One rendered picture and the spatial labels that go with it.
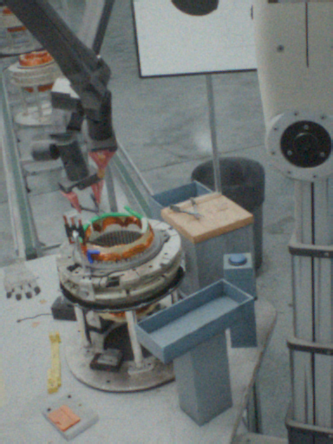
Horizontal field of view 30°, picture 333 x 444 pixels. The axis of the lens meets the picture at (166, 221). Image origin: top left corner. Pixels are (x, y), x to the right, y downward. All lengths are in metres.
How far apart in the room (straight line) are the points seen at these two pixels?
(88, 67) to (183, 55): 1.25
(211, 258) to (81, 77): 0.69
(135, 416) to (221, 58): 1.42
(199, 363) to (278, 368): 1.44
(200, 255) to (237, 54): 0.99
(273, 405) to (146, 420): 1.18
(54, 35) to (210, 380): 0.81
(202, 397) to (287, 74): 0.74
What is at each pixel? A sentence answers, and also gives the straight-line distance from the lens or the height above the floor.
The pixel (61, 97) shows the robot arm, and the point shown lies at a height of 1.52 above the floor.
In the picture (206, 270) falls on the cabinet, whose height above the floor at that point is 0.94.
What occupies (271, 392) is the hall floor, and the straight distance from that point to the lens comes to 2.73.
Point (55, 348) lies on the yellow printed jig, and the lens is 1.83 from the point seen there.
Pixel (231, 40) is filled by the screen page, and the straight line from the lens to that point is 2.46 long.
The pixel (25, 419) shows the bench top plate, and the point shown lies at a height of 0.78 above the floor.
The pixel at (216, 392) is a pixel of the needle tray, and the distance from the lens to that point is 1.50.
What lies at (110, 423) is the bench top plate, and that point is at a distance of 1.58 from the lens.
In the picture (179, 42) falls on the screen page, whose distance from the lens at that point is 2.49.
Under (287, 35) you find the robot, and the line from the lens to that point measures 1.12.
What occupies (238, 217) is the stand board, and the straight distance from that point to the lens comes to 1.74.
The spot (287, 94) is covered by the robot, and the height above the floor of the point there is 1.53.
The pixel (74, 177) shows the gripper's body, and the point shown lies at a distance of 1.62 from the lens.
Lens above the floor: 1.88
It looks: 28 degrees down
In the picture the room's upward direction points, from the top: 8 degrees counter-clockwise
